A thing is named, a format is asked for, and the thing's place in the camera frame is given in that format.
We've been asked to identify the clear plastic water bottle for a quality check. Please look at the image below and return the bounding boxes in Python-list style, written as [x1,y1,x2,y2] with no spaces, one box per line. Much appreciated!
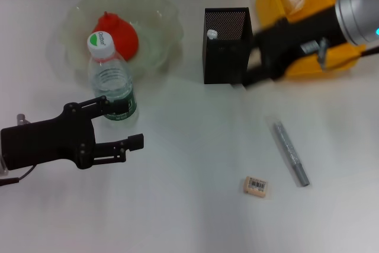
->
[87,31,139,122]

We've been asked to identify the beige eraser with barcode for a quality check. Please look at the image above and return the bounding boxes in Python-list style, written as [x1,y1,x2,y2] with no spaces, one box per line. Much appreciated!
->
[244,176,269,196]

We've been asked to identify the black mesh pen holder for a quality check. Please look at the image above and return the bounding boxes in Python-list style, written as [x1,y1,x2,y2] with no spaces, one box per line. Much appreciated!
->
[203,7,255,85]

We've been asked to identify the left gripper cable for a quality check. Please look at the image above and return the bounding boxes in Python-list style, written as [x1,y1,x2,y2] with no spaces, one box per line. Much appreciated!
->
[0,113,37,187]

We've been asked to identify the silver grey pen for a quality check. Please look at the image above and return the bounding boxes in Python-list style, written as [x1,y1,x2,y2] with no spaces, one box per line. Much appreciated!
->
[272,121,311,188]

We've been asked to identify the green glass fruit plate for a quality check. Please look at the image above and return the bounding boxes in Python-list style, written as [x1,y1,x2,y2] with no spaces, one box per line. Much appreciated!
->
[56,0,183,84]

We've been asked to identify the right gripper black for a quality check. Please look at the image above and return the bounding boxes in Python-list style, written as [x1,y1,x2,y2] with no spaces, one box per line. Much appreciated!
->
[243,7,346,88]

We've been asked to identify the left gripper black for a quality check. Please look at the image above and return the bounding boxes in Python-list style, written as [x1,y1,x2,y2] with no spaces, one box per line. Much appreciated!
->
[0,95,145,171]

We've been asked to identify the red-orange toy orange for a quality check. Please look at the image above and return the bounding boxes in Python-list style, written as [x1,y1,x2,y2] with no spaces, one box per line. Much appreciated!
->
[91,11,139,62]

